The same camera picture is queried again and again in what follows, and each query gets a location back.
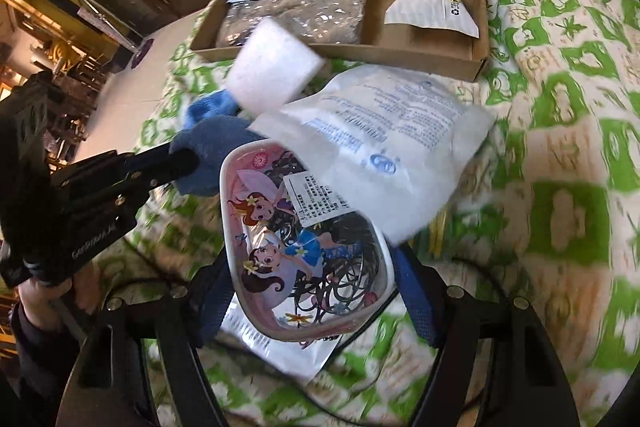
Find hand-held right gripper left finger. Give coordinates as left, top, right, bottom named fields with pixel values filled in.
left=55, top=252, right=231, bottom=427

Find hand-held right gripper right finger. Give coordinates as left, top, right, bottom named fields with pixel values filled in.
left=392, top=244, right=581, bottom=427

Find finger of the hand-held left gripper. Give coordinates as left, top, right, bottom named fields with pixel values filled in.
left=117, top=141, right=176, bottom=165
left=125, top=149, right=201, bottom=195

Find blue towel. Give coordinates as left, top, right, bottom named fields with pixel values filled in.
left=169, top=89, right=261, bottom=198

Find clear bag coloured bands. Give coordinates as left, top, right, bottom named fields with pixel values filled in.
left=422, top=207, right=463, bottom=263

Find clear packet white gauze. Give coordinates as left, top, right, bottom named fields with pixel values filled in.
left=220, top=297, right=341, bottom=383

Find pink cartoon tin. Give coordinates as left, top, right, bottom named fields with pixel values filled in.
left=220, top=138, right=396, bottom=342

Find white foam block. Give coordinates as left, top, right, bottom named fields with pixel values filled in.
left=225, top=18, right=326, bottom=115

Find large white packet blue print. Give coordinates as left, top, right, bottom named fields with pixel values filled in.
left=248, top=64, right=496, bottom=243

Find clear bag brown contents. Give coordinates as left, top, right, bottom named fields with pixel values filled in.
left=216, top=0, right=376, bottom=48

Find shallow cardboard box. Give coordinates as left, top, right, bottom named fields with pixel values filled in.
left=191, top=0, right=490, bottom=82

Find white packet red print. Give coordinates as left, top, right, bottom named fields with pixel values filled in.
left=384, top=0, right=480, bottom=38

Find person's left forearm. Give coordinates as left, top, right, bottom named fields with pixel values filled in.
left=0, top=307, right=86, bottom=427

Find person's left hand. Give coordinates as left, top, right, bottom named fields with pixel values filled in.
left=15, top=264, right=101, bottom=343

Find purple floor object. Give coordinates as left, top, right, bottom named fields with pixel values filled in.
left=131, top=38, right=151, bottom=68

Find wooden furniture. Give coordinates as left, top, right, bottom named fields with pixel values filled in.
left=0, top=0, right=121, bottom=168

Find green white printed blanket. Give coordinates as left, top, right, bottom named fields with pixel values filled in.
left=95, top=0, right=640, bottom=427

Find black cable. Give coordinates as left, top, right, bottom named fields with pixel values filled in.
left=115, top=257, right=511, bottom=427

